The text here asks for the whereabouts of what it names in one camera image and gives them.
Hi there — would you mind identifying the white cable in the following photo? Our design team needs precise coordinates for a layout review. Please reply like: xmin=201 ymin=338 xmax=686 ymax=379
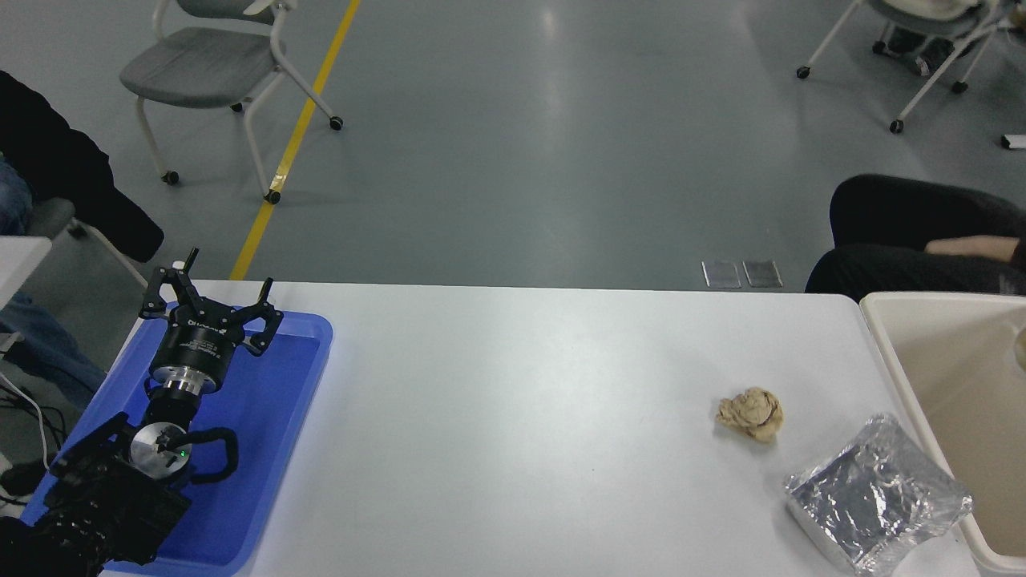
xmin=0 ymin=371 xmax=50 ymax=467

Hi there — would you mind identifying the blue plastic tray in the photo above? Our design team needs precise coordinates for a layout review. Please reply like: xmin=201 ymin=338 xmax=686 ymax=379
xmin=20 ymin=303 xmax=334 ymax=577

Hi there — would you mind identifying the person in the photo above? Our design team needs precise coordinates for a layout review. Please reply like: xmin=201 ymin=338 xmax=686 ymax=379
xmin=805 ymin=174 xmax=1026 ymax=304
xmin=0 ymin=71 xmax=165 ymax=411
xmin=880 ymin=26 xmax=956 ymax=78

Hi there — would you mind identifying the silver floor plate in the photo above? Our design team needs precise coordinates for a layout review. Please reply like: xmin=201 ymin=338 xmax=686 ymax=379
xmin=701 ymin=259 xmax=742 ymax=289
xmin=742 ymin=258 xmax=783 ymax=288

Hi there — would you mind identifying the grey wheeled chair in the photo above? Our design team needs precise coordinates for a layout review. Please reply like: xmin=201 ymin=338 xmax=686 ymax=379
xmin=796 ymin=0 xmax=1012 ymax=134
xmin=120 ymin=0 xmax=345 ymax=204

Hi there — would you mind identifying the large pale bin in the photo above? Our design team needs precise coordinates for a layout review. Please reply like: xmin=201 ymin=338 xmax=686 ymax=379
xmin=859 ymin=291 xmax=1026 ymax=577

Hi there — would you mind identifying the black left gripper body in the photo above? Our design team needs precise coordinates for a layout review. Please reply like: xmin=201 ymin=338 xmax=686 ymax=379
xmin=151 ymin=305 xmax=246 ymax=379

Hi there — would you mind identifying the crumpled tan paper ball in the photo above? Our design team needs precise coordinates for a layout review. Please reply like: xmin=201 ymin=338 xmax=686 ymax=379
xmin=716 ymin=387 xmax=785 ymax=443

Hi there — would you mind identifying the silver foil tray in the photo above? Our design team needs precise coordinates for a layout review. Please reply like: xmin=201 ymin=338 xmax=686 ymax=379
xmin=784 ymin=414 xmax=976 ymax=577

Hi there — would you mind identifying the person's hand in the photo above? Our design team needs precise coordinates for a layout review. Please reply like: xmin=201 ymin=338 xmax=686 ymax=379
xmin=923 ymin=235 xmax=1020 ymax=263

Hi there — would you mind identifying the grey padded seat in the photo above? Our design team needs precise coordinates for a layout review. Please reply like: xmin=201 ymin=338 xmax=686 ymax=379
xmin=22 ymin=196 xmax=150 ymax=289

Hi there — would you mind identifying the small white table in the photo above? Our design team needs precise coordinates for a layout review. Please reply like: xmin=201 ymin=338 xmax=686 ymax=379
xmin=0 ymin=236 xmax=53 ymax=310

